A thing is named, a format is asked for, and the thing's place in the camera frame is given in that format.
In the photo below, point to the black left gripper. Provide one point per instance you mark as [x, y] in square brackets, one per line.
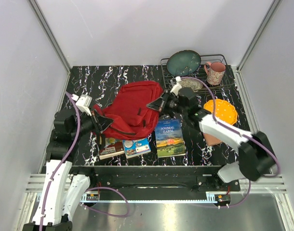
[103, 122]

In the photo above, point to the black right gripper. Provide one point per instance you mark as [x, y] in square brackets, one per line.
[162, 102]

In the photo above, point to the red student backpack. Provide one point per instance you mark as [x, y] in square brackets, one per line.
[132, 120]

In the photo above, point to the Animal Farm book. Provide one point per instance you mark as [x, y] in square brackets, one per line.
[169, 138]

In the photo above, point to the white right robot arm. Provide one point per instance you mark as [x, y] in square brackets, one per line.
[255, 153]

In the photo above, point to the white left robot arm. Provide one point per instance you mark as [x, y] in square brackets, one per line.
[58, 205]

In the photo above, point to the brown paperback book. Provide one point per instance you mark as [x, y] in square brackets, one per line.
[109, 147]

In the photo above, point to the speckled cream plate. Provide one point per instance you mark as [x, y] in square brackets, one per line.
[194, 84]

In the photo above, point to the blue children's book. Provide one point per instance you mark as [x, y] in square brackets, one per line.
[135, 148]

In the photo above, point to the teal glazed plate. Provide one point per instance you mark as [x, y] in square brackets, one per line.
[183, 63]

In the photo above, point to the pink patterned mug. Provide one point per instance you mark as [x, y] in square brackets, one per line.
[215, 72]

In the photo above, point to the yellow polka dot plate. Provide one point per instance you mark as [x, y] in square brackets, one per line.
[225, 111]

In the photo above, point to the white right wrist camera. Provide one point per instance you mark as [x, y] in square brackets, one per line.
[176, 87]

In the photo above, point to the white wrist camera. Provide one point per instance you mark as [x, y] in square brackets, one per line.
[176, 87]
[83, 103]

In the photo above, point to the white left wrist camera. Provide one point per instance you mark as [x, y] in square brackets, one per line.
[83, 103]

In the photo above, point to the grey wire dish rack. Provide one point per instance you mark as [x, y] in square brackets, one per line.
[227, 79]

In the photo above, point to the aluminium frame rail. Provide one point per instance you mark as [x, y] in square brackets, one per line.
[49, 33]

